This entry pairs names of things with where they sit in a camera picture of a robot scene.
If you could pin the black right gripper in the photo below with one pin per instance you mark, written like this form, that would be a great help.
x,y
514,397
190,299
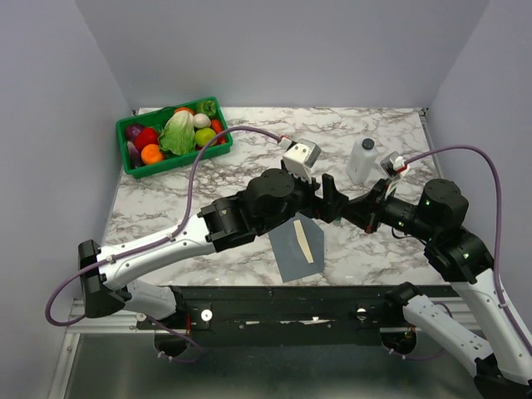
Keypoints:
x,y
366,209

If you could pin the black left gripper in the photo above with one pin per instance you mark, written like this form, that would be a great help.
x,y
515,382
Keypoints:
x,y
332,199

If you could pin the beige letter paper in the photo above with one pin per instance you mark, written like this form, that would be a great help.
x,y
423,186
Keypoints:
x,y
302,241

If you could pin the grey envelope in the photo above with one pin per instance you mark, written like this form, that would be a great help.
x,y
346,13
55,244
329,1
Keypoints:
x,y
290,260

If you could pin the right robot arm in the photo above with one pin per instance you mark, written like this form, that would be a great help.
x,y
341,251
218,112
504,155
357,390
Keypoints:
x,y
500,359

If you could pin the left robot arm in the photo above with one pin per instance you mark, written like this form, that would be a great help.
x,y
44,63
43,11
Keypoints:
x,y
113,282

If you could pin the white plastic bottle black cap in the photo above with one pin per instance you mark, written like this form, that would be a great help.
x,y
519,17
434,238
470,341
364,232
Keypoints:
x,y
362,158

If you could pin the orange carrot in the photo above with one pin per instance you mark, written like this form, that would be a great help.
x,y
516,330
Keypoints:
x,y
217,127

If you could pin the green apple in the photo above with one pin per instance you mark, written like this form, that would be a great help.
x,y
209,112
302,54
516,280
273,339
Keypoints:
x,y
204,136

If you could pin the white mushroom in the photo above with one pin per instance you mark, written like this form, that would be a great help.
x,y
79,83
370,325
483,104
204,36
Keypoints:
x,y
201,121

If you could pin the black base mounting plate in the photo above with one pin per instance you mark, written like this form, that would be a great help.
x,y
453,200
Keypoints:
x,y
290,316

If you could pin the green bell pepper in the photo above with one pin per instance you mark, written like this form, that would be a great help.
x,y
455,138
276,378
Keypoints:
x,y
207,107

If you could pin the green lettuce leaf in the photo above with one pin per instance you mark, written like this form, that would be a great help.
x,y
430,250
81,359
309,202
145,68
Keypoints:
x,y
178,136

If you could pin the green plastic vegetable bin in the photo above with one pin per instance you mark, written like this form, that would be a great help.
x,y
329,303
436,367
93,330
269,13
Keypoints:
x,y
156,120

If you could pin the orange fruit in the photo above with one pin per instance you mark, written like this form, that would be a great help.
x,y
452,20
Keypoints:
x,y
151,154

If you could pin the red tomato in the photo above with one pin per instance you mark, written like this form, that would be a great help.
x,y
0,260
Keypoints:
x,y
147,136

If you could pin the purple eggplant slice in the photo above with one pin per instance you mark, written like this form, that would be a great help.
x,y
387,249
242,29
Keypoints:
x,y
134,156

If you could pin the purple onion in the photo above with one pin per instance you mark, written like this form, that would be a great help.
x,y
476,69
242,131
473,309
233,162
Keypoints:
x,y
133,130

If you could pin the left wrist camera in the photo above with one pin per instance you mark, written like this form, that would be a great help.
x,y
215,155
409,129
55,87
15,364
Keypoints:
x,y
300,158

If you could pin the aluminium frame rail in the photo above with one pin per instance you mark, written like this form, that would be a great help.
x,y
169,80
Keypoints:
x,y
121,323

